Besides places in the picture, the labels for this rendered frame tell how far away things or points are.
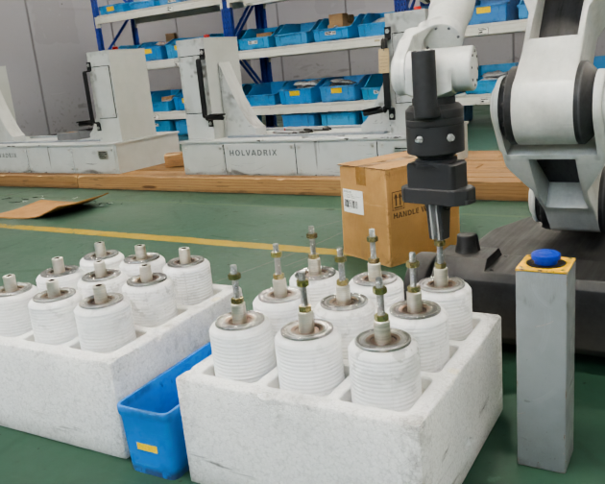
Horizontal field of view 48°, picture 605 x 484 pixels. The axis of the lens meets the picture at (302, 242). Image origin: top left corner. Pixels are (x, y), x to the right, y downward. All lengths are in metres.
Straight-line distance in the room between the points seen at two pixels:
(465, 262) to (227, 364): 0.59
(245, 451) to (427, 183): 0.49
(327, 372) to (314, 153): 2.44
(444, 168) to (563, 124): 0.28
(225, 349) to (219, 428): 0.12
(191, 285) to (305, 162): 2.07
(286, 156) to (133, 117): 1.25
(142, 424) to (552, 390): 0.62
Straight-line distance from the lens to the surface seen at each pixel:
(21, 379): 1.35
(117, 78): 4.27
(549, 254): 1.01
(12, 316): 1.38
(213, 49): 3.81
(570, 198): 1.50
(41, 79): 8.46
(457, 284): 1.12
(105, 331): 1.21
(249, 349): 1.01
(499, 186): 2.91
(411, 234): 2.10
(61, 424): 1.32
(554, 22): 1.42
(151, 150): 4.42
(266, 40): 6.68
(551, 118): 1.25
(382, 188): 2.02
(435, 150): 1.03
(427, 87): 1.00
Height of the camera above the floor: 0.62
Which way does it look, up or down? 15 degrees down
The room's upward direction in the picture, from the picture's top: 5 degrees counter-clockwise
